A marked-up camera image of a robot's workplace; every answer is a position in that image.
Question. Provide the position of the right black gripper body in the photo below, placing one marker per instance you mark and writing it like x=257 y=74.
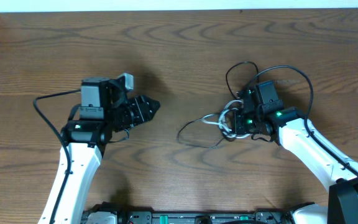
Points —
x=238 y=123

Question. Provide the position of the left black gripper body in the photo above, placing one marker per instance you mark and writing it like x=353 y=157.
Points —
x=137 y=111

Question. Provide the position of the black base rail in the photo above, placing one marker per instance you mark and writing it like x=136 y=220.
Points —
x=197 y=217

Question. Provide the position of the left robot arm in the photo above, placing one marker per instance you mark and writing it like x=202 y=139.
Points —
x=104 y=109

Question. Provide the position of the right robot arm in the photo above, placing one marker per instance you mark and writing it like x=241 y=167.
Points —
x=337 y=172

